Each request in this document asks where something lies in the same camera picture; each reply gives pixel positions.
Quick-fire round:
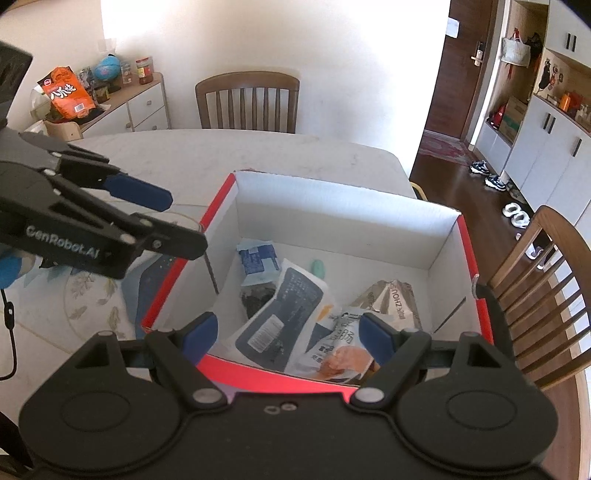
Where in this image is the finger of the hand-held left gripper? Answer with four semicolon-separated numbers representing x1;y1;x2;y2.
18;130;175;213
46;172;209;260

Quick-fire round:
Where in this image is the red patterned door rug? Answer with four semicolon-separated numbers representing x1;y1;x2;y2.
418;131;472;162

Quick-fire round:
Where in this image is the white tote bag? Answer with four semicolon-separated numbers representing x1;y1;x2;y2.
501;37;532;69

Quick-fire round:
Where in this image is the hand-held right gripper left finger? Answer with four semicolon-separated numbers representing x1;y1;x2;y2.
58;311;228;409

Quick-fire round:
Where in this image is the red cardboard box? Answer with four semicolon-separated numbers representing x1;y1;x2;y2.
140;170;495;400

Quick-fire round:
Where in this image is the dark dried food bag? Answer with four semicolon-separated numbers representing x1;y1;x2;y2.
240;284;278;319

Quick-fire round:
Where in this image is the blue globe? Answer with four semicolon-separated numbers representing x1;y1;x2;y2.
95;54;122;90

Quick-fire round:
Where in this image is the white and blue snack packet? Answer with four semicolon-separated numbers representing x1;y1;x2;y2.
217;258;340;374

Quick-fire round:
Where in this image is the black cord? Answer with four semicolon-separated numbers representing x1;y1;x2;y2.
0;288;19;381

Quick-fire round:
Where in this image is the cartoon wall sticker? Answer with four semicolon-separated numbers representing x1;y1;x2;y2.
538;58;561;93

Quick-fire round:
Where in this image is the red bag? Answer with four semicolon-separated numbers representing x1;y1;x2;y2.
487;104;509;130

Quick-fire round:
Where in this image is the cardboard storage box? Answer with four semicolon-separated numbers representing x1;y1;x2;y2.
501;96;529;141

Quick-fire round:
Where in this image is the orange snack bag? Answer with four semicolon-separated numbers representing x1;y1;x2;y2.
37;66;100;121

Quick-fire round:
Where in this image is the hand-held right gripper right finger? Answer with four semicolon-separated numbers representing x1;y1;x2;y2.
350;311;517;409

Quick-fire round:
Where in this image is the brown wooden door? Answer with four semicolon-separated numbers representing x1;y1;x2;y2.
424;0;499;141

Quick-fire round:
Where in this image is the brown wooden chair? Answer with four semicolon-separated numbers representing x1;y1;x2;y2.
487;205;591;393
195;71;301;134

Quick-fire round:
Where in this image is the white sideboard cabinet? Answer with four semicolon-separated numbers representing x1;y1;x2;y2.
69;71;171;137

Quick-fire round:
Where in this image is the white wooden wall cabinet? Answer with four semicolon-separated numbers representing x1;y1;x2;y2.
475;0;591;227

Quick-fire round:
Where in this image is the light wooden board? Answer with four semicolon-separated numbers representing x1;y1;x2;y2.
44;120;84;141

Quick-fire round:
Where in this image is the white and orange snack packet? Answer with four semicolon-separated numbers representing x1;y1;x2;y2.
286;311;382;384

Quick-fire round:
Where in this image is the glass turntable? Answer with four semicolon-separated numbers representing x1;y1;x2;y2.
9;203;218;342

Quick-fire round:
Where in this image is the gold foil packet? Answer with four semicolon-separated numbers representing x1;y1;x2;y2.
351;279;423;333

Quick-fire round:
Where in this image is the person's left hand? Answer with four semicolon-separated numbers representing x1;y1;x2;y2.
0;251;40;289

